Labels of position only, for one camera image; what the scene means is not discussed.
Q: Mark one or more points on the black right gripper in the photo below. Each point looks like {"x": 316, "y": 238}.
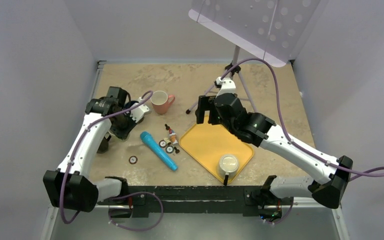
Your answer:
{"x": 200, "y": 111}

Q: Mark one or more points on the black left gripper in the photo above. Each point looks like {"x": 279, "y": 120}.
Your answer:
{"x": 123, "y": 134}

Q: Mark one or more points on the black ceramic mug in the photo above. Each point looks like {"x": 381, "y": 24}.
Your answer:
{"x": 104, "y": 144}

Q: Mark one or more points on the pink ceramic mug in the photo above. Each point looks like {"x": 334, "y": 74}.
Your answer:
{"x": 161, "y": 101}

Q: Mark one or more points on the cream mug black handle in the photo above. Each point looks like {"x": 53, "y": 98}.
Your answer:
{"x": 227, "y": 168}

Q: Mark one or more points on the green ceramic mug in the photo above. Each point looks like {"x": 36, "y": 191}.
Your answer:
{"x": 116, "y": 133}

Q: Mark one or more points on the dark blue ceramic mug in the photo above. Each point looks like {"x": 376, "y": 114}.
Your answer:
{"x": 130, "y": 105}

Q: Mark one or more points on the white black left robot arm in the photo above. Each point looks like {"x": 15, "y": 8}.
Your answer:
{"x": 69, "y": 186}

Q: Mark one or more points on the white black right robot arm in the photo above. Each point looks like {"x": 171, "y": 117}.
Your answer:
{"x": 329, "y": 175}

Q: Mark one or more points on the blue toy microphone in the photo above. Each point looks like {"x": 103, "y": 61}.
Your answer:
{"x": 149, "y": 141}

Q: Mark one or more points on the yellow plastic tray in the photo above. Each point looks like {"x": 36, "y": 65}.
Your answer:
{"x": 208, "y": 144}

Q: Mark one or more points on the round brown white token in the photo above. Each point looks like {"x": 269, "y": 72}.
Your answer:
{"x": 133, "y": 160}

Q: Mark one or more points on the round token upper left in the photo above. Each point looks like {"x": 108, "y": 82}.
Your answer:
{"x": 162, "y": 144}

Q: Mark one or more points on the lilac tripod stand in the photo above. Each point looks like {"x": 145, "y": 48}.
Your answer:
{"x": 212, "y": 89}

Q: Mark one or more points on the round token lower right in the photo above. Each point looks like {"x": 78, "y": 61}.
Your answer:
{"x": 169, "y": 149}

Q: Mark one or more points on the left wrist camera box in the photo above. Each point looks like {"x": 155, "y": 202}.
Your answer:
{"x": 138, "y": 113}

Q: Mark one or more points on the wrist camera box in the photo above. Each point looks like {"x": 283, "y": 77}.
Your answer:
{"x": 225, "y": 86}
{"x": 138, "y": 113}

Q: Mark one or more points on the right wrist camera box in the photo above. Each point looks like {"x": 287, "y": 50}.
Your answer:
{"x": 225, "y": 86}

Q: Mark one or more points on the black table edge rail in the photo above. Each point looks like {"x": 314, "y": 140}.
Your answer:
{"x": 249, "y": 200}

